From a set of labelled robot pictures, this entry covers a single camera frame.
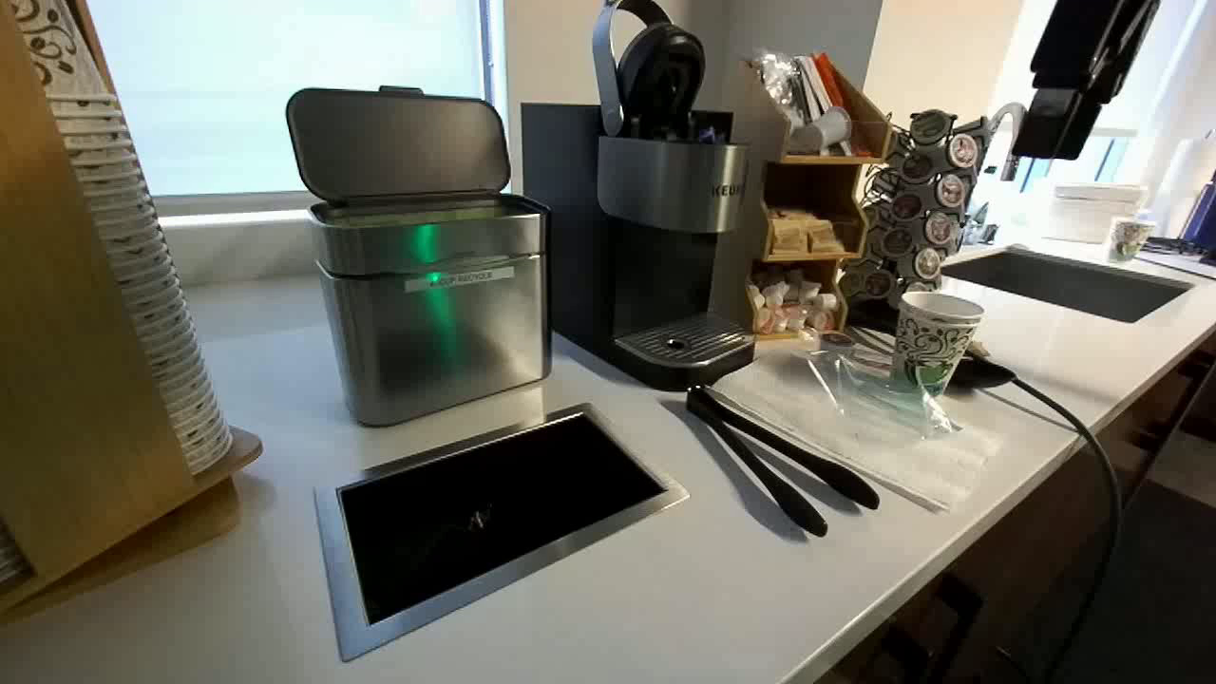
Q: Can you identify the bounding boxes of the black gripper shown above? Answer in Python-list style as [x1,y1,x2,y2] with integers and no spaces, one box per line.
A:
[1011,0,1161,164]

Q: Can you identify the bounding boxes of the black silver coffeemaker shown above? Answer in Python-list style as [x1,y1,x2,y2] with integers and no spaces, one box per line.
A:
[518,99,758,391]

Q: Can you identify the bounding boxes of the metal sink faucet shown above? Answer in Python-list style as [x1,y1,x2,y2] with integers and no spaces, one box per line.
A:
[983,99,1035,188]

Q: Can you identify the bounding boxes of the small patterned cup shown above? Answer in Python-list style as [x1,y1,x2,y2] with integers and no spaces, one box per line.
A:
[1106,210,1157,268]

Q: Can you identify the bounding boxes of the blue bottle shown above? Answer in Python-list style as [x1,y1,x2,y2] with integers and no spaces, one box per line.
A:
[1180,169,1216,261]

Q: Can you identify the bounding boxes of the coffee pod carousel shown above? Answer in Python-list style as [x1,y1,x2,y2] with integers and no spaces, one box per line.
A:
[843,107,997,336]

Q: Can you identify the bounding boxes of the wooden condiment organizer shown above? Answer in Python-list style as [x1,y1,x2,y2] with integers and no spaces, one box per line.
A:
[737,49,893,350]

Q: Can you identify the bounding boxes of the patterned paper cup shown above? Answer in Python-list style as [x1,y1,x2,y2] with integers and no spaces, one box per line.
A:
[889,288,988,400]

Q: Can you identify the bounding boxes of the clear plastic zip bag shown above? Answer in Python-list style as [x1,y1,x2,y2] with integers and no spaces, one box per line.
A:
[808,337,965,440]

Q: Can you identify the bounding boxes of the black plastic tongs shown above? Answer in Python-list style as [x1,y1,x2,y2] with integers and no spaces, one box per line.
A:
[684,383,881,539]

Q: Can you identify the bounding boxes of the stainless steel lidded bin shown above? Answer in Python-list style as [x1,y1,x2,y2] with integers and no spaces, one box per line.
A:
[281,83,556,430]

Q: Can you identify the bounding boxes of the steel framed counter chute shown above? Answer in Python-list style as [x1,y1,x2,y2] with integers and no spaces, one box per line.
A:
[313,400,690,667]

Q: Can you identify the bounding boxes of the stack of paper cups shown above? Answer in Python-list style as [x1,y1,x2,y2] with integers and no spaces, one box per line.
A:
[9,0,238,479]

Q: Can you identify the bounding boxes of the wooden cup dispenser stand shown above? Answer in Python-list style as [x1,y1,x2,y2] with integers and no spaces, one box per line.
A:
[0,0,267,621]

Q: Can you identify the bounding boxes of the black power cable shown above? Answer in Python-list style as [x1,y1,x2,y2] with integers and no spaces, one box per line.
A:
[945,353,1130,684]

